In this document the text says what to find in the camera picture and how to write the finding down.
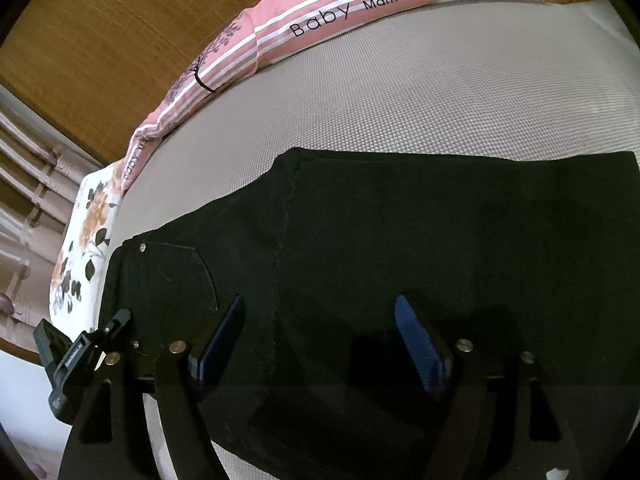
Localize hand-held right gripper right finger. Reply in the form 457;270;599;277
393;293;581;480

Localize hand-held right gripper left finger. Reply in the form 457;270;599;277
57;294;246;480

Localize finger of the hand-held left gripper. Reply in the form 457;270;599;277
92;308;132;349

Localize black pants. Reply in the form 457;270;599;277
97;147;640;480

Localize white floral pillow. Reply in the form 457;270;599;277
48;160;126;334

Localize beige bed cover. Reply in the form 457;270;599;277
107;0;640;480

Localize brown woven panel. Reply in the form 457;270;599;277
0;0;351;169

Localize pink striped bolster pillow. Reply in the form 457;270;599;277
120;0;551;194

